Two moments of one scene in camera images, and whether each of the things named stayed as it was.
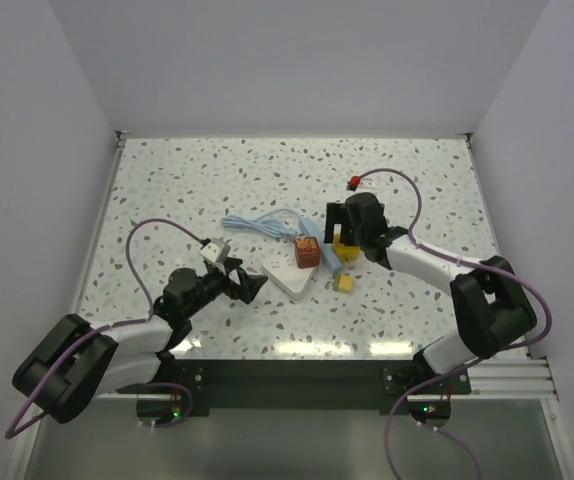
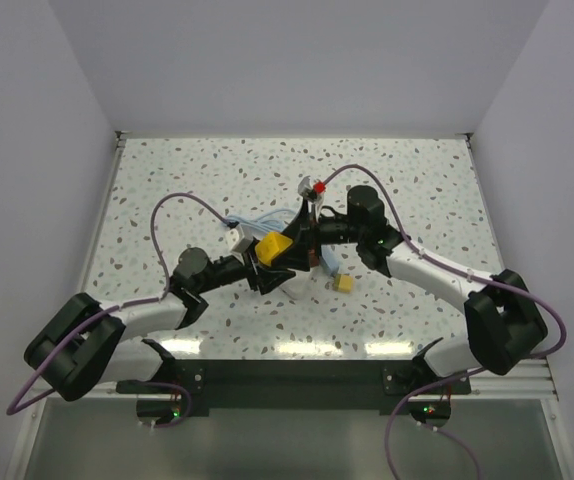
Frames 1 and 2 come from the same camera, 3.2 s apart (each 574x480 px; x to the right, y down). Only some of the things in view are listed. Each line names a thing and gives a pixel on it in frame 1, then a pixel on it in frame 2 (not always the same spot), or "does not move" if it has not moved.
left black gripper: [245, 290] -> [266, 278]
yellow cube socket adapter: [345, 252] -> [270, 246]
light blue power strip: [328, 256] does not move
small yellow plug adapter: [343, 283] does not move
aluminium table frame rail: [509, 379] does not move
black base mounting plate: [288, 384] does not move
